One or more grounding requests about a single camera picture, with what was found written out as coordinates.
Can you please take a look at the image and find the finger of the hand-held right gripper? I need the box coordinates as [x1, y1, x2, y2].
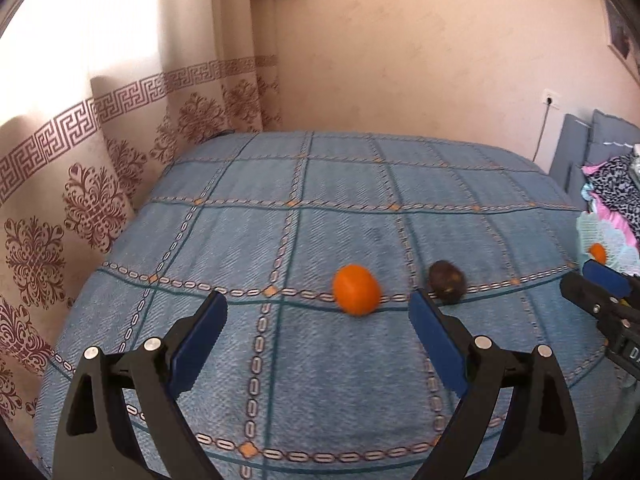
[582, 259, 640, 306]
[559, 272, 640, 333]

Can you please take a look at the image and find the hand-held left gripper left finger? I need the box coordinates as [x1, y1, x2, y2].
[54, 290, 229, 480]

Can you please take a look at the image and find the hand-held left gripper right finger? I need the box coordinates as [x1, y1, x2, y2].
[407, 290, 585, 480]

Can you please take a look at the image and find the turquoise plastic basket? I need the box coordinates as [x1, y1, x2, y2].
[575, 209, 640, 278]

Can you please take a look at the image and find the dark brown avocado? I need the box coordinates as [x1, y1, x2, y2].
[428, 260, 468, 306]

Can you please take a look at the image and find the small oval orange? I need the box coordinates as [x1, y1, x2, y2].
[332, 264, 382, 317]

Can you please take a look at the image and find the leopard print cloth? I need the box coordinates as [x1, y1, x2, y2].
[581, 154, 640, 248]

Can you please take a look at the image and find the blue checked blanket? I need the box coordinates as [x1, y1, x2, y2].
[35, 130, 633, 480]

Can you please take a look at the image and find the beige patterned curtain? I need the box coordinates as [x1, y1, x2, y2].
[0, 0, 282, 466]

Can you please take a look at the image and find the grey power cable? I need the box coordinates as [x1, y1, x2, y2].
[532, 104, 553, 163]

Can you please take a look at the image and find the wall picture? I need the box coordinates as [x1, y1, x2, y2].
[601, 0, 635, 59]

